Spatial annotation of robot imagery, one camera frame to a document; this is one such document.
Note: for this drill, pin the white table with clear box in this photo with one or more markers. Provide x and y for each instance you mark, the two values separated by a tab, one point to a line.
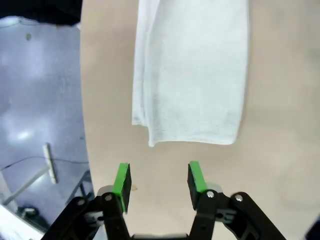
51	165

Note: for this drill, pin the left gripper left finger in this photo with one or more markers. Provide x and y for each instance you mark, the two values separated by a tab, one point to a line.
120	190

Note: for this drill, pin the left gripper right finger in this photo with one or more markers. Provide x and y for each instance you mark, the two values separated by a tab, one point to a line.
200	190

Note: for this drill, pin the person in navy jacket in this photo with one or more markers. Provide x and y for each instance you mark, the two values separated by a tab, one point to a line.
50	10

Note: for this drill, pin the off-white terry towel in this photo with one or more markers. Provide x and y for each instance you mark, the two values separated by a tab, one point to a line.
195	75

